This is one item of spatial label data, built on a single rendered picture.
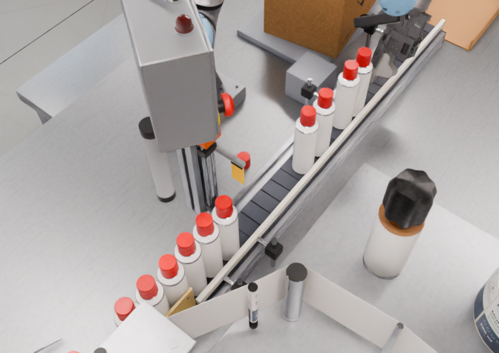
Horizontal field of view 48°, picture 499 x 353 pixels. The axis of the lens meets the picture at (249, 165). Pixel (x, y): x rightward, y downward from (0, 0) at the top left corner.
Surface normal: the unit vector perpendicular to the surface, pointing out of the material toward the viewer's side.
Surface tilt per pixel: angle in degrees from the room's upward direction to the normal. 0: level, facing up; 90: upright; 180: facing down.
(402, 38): 60
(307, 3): 90
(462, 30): 0
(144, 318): 0
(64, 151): 0
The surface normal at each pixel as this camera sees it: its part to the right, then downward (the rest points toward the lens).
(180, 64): 0.29, 0.77
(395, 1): -0.05, 0.81
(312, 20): -0.50, 0.71
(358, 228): -0.01, -0.58
